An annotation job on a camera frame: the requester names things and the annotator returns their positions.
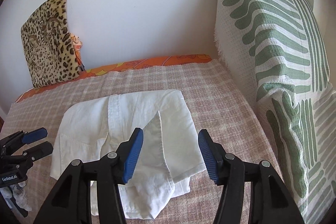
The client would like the orange floral cloth bundle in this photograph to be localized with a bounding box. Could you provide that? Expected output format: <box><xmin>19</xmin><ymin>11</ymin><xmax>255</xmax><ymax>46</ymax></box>
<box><xmin>70</xmin><ymin>33</ymin><xmax>86</xmax><ymax>72</ymax></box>

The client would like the pink checked blanket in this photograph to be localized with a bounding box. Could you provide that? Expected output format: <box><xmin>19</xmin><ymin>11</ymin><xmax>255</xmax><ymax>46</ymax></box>
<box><xmin>0</xmin><ymin>59</ymin><xmax>285</xmax><ymax>224</ymax></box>

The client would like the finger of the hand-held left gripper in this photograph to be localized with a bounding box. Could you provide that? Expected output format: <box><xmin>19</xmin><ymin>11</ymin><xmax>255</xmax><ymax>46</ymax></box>
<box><xmin>22</xmin><ymin>141</ymin><xmax>54</xmax><ymax>161</ymax></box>
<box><xmin>0</xmin><ymin>127</ymin><xmax>48</xmax><ymax>147</ymax></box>

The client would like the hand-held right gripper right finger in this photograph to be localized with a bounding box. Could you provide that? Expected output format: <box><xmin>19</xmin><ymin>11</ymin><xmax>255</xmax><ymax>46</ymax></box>
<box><xmin>198</xmin><ymin>130</ymin><xmax>306</xmax><ymax>224</ymax></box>

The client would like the grey mottled slipper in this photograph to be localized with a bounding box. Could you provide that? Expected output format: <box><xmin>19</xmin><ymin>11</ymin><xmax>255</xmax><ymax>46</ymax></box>
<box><xmin>8</xmin><ymin>182</ymin><xmax>32</xmax><ymax>218</ymax></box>

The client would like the orange floral bed sheet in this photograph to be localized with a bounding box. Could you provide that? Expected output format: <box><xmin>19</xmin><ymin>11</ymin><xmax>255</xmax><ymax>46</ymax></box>
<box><xmin>14</xmin><ymin>54</ymin><xmax>213</xmax><ymax>104</ymax></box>

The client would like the green striped white pillow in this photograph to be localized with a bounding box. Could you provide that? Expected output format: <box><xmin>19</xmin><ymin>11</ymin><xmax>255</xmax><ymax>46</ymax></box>
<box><xmin>214</xmin><ymin>0</ymin><xmax>336</xmax><ymax>224</ymax></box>

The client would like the white shirt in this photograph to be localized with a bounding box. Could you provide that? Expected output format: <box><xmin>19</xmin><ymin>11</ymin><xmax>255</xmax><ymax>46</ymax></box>
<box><xmin>50</xmin><ymin>89</ymin><xmax>206</xmax><ymax>220</ymax></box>

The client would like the leopard print cushion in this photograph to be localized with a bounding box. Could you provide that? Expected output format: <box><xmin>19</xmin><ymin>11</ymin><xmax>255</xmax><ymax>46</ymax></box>
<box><xmin>21</xmin><ymin>0</ymin><xmax>82</xmax><ymax>88</ymax></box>

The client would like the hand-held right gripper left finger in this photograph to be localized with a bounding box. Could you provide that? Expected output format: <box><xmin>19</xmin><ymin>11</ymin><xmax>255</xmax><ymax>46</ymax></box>
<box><xmin>33</xmin><ymin>127</ymin><xmax>144</xmax><ymax>224</ymax></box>

